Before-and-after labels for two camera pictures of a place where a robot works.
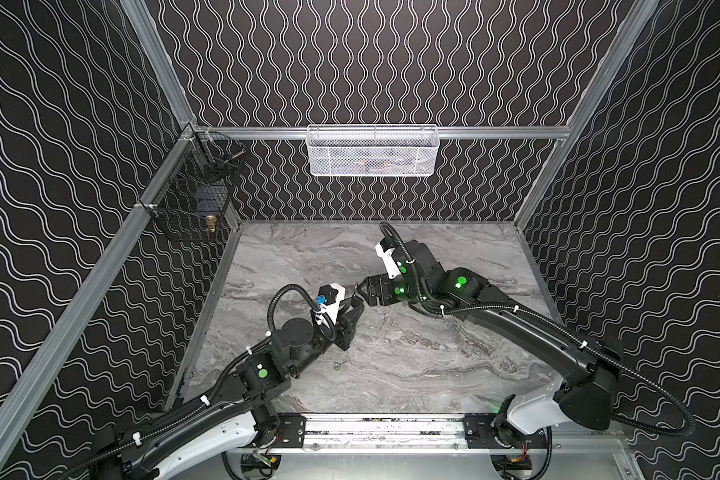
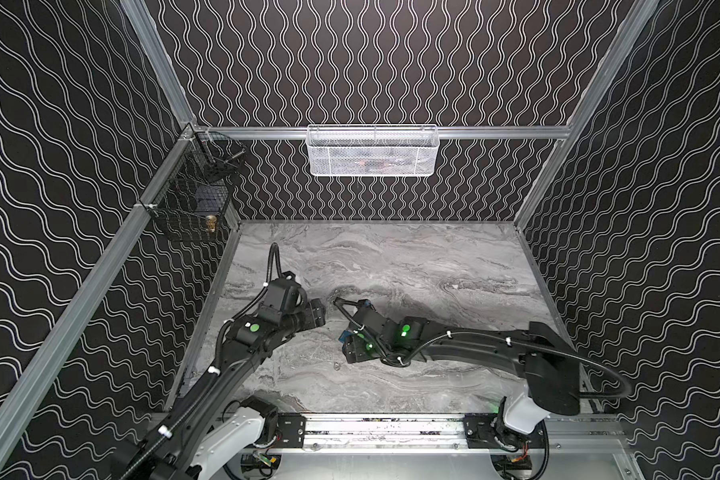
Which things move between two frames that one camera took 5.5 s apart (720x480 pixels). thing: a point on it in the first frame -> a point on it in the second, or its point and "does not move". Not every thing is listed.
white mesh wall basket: (372, 150) does not move
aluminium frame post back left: (167, 72) does not move
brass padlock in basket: (211, 221) does not move
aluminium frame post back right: (585, 116) does not move
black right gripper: (383, 288) -> (359, 315)
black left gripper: (345, 325) -> (311, 312)
